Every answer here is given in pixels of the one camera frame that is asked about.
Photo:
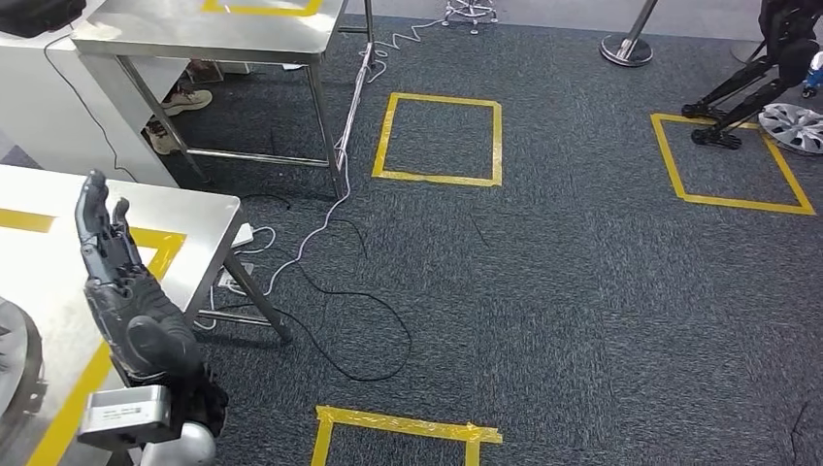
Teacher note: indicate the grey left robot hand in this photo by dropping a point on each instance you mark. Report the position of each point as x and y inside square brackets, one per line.
[141, 321]

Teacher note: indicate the silver plastic wheel hubcap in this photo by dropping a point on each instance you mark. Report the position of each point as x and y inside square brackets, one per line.
[11, 360]
[794, 125]

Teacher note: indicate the stainless steel workbench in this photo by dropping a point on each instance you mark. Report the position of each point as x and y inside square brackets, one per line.
[193, 32]
[180, 212]

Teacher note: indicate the steel floor socket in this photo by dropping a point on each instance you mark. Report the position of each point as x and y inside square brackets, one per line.
[234, 276]

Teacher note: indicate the white power strip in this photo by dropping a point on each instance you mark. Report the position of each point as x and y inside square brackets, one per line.
[243, 235]

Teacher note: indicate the person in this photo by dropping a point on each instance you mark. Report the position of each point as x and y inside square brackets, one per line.
[186, 99]

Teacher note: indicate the white cabinet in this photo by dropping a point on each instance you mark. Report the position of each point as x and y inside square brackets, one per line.
[38, 116]

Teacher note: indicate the yellow floor tape square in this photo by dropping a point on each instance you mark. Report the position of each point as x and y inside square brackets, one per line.
[437, 178]
[398, 424]
[739, 202]

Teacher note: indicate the black bag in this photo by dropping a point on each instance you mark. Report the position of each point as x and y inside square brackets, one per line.
[38, 16]

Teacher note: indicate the chrome office chair base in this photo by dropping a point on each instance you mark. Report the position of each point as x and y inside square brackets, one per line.
[469, 9]

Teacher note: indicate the black bulky object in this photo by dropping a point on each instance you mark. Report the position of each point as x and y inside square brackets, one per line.
[791, 38]

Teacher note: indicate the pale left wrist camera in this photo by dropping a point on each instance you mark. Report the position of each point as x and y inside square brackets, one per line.
[125, 411]

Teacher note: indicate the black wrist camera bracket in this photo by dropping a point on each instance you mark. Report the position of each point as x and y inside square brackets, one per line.
[206, 405]

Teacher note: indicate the large yellow bench tape frame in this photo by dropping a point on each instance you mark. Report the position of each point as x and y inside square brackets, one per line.
[64, 411]

